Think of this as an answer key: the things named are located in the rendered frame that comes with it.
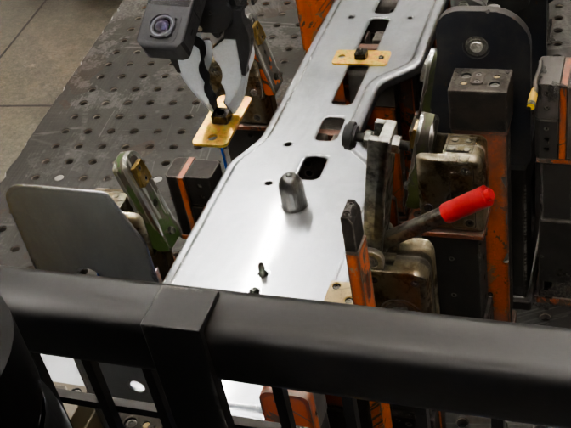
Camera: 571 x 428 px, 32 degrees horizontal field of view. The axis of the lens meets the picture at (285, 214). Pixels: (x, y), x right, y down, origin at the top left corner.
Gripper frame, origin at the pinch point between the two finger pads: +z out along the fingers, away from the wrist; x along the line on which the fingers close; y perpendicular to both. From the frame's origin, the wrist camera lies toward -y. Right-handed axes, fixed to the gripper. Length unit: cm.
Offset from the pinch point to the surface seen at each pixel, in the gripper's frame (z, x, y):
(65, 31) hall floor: 115, 172, 222
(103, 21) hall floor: 115, 160, 230
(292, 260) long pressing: 23.4, -3.3, 3.6
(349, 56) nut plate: 21, 1, 47
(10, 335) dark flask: -35, -25, -64
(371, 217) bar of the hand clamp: 11.9, -15.1, -1.3
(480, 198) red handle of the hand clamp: 9.0, -26.1, -0.6
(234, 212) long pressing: 23.1, 6.8, 11.0
